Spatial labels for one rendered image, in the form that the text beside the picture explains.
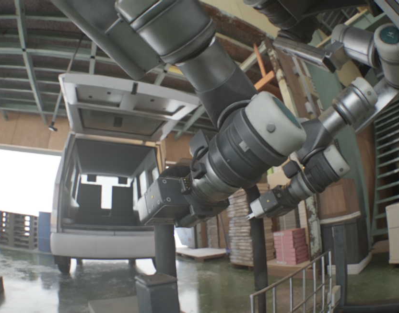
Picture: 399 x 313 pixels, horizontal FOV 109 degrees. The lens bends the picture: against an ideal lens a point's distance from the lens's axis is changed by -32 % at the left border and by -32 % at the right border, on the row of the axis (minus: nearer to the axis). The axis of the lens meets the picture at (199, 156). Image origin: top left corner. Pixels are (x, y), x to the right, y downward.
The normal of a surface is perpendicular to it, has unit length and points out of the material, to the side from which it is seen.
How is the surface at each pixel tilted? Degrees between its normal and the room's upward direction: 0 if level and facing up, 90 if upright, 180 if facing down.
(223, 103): 155
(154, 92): 106
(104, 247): 89
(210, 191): 134
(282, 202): 70
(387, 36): 82
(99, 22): 97
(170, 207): 160
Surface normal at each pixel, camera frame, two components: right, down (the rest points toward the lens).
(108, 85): 0.46, -0.04
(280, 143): -0.16, 0.59
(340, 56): 0.08, 0.86
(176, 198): 0.58, -0.59
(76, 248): 0.40, -0.29
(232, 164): -0.47, 0.32
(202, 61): 0.18, 0.68
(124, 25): -0.22, 0.84
